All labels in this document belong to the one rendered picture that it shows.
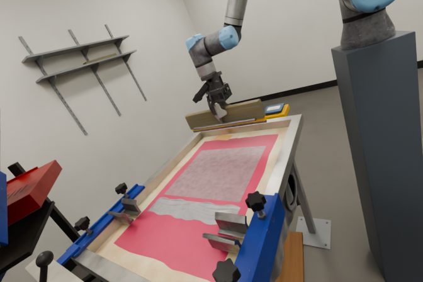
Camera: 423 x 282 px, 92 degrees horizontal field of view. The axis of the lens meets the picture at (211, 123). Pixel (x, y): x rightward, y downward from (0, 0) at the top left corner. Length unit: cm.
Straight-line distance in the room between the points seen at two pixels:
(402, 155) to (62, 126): 265
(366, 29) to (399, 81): 20
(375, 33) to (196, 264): 84
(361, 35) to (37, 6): 283
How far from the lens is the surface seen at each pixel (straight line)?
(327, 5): 393
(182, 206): 75
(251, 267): 46
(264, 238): 49
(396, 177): 110
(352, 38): 88
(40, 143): 257
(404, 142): 102
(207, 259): 58
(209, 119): 92
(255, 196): 49
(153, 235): 74
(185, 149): 107
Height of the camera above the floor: 139
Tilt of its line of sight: 19 degrees down
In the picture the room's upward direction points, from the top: 24 degrees counter-clockwise
